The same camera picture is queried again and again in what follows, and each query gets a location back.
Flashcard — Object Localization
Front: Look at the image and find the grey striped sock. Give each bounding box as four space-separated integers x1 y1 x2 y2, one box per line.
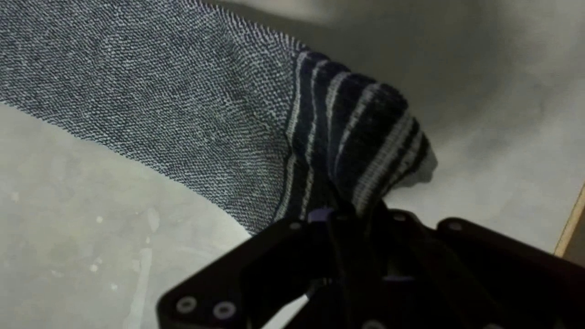
0 0 438 224

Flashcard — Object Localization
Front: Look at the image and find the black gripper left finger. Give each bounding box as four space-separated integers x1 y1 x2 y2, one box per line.
155 206 384 329

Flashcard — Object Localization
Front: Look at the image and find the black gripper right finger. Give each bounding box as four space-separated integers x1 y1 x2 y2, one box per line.
363 198 585 329

